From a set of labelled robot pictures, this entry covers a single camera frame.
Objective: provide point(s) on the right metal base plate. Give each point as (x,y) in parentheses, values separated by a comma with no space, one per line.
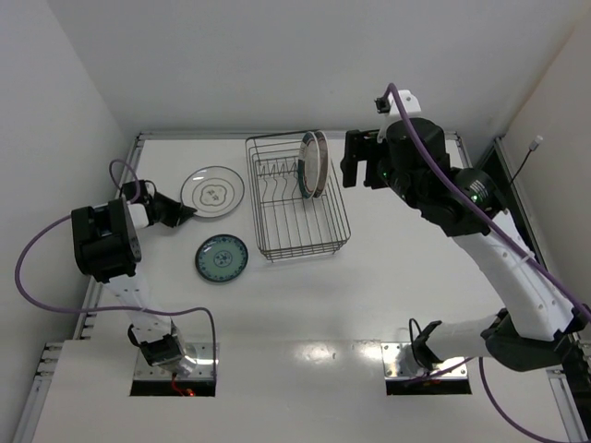
(397,366)

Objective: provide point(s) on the aluminium frame rail right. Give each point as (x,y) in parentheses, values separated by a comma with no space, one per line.
(561,388)

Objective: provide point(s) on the blue floral green plate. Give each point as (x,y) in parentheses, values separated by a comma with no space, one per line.
(221,258)

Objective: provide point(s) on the green red rimmed plate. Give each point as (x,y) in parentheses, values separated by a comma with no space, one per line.
(324,167)
(308,165)

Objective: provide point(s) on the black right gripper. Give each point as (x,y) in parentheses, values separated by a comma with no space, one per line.
(358,154)

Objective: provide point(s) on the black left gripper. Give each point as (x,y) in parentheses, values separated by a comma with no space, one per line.
(157,209)

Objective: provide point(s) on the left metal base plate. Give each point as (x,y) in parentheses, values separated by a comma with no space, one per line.
(198,366)

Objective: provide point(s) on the grey wire dish rack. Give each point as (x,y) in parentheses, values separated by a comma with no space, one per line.
(287,225)

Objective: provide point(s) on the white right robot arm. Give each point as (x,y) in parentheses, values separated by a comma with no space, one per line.
(533,329)

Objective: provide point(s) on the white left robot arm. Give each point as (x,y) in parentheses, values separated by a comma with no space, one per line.
(106,247)

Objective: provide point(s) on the white plate with teal rim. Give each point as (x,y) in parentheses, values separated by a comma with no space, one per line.
(213,192)

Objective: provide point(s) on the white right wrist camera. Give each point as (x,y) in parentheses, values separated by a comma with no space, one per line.
(387,107)

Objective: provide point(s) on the metal base plate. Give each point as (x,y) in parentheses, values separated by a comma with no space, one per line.
(198,366)
(397,366)

